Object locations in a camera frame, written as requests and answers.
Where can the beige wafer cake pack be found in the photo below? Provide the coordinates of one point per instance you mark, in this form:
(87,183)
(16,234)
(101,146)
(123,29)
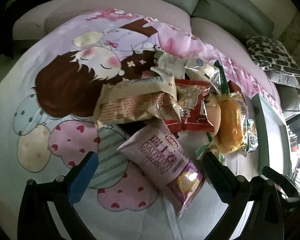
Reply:
(137,100)

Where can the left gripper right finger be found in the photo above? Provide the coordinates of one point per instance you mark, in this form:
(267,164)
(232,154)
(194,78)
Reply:
(265,220)

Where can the small green striped candy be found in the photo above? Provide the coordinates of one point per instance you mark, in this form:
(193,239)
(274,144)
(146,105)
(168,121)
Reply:
(207,148)

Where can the white silver snack pack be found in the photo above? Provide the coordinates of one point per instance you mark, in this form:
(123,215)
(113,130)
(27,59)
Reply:
(167,64)

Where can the teal rimmed white tray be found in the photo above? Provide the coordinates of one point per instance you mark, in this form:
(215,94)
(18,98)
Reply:
(273,140)

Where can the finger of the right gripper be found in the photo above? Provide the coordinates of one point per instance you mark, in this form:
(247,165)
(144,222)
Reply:
(288,189)

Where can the green snack pack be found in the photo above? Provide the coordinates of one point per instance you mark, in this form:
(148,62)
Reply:
(224,87)

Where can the leopard print cushion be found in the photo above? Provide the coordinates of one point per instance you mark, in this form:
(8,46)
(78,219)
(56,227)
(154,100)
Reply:
(271,55)

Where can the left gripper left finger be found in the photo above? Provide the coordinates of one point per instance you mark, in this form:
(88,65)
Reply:
(35,220)

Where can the red snack pouch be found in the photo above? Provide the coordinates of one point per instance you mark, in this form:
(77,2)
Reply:
(191,101)

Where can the grey sofa with pink cover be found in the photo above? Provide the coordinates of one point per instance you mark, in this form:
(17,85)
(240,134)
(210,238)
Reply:
(240,18)

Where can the steamed cake clear wrapper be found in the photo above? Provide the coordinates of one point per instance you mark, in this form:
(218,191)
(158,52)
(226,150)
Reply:
(198,69)

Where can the orange cake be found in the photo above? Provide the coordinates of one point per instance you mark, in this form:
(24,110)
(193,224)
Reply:
(228,114)

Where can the dark red snack pack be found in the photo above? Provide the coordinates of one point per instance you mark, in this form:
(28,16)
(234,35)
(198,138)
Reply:
(234,89)

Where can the grey cushion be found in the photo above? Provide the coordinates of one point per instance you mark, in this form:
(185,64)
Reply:
(287,89)

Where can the purple swiss roll pack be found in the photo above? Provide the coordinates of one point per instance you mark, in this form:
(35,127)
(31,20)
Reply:
(162,159)

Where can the green white crisp rice pack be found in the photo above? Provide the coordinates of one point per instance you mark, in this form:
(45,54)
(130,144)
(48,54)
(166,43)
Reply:
(252,136)

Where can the cartoon print pink cloth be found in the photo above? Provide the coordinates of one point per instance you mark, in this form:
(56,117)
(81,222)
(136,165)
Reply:
(47,102)

